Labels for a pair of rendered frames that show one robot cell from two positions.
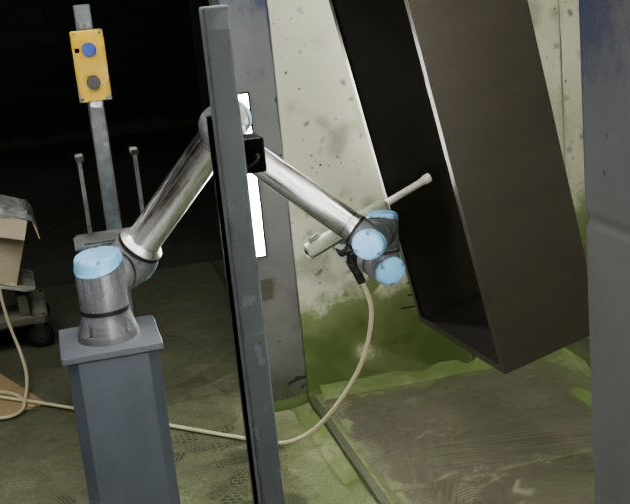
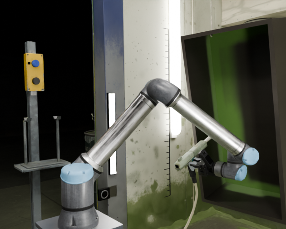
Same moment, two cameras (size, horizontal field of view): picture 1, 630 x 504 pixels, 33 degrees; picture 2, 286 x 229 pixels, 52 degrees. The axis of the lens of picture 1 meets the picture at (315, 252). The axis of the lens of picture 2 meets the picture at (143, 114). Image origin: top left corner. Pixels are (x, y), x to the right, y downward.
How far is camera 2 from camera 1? 2.13 m
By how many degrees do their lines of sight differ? 28
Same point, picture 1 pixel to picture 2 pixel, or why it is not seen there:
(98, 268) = (84, 176)
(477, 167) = (284, 118)
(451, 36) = (281, 51)
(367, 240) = (252, 153)
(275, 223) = (120, 157)
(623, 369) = not seen: outside the picture
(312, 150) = not seen: hidden behind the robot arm
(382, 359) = (156, 221)
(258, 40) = (119, 70)
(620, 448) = not seen: outside the picture
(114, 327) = (90, 216)
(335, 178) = (144, 136)
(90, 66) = (35, 72)
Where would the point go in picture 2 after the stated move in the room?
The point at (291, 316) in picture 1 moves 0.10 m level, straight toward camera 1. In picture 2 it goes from (123, 204) to (128, 207)
